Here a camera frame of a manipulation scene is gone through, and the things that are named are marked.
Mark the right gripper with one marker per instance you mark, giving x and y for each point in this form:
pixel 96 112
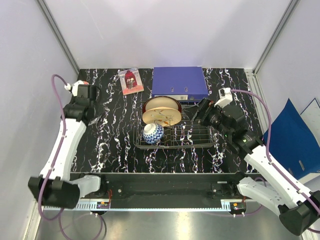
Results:
pixel 206 108

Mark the cream floral plate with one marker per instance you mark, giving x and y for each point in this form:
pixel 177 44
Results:
pixel 164 116

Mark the blue white patterned bowl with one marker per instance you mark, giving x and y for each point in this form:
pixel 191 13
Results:
pixel 152 133

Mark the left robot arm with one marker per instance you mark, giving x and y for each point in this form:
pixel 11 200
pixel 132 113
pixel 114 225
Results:
pixel 53 187

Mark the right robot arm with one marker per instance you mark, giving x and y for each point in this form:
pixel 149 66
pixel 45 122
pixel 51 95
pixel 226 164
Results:
pixel 296 206

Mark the red rimmed cream plate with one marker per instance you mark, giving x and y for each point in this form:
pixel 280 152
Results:
pixel 161 101

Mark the red illustrated booklet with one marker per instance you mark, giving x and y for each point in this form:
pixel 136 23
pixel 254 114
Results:
pixel 130 81

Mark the blue folder outside cell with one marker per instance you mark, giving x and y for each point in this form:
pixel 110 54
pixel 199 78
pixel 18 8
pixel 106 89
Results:
pixel 293 144

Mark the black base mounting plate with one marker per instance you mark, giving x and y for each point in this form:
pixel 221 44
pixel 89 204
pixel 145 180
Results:
pixel 152 191

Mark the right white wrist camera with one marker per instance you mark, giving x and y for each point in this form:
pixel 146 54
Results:
pixel 225 97

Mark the black wire dish rack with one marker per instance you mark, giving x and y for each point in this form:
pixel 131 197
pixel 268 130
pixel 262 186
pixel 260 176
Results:
pixel 186 134

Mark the blue ring binder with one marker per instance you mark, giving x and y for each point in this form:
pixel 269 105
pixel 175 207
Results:
pixel 181 83

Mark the white cable duct rail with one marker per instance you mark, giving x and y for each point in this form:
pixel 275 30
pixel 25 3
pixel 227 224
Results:
pixel 92 206

